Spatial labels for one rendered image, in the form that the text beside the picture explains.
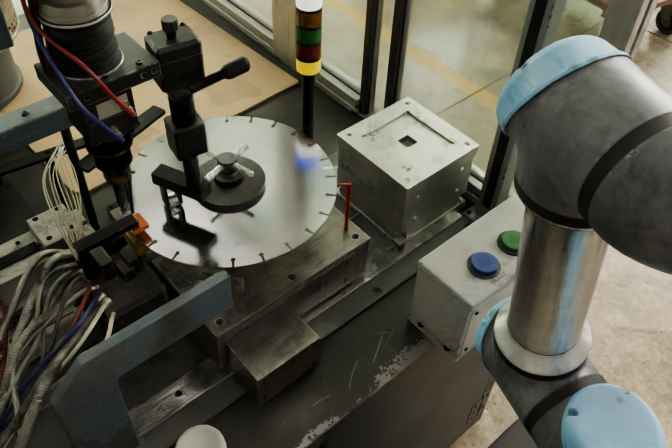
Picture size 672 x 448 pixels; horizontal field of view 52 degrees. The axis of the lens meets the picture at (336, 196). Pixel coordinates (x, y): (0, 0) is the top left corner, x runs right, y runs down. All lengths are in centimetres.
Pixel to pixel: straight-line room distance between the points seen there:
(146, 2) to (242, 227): 104
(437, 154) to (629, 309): 122
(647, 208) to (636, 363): 167
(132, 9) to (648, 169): 156
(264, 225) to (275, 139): 19
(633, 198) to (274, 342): 64
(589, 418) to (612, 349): 133
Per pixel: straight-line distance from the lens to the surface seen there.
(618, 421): 88
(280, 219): 102
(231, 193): 105
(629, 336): 224
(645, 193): 53
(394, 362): 112
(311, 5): 118
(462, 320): 105
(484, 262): 105
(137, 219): 102
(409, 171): 118
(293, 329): 106
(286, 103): 156
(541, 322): 81
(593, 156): 56
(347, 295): 117
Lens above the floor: 170
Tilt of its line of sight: 45 degrees down
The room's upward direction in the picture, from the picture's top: 3 degrees clockwise
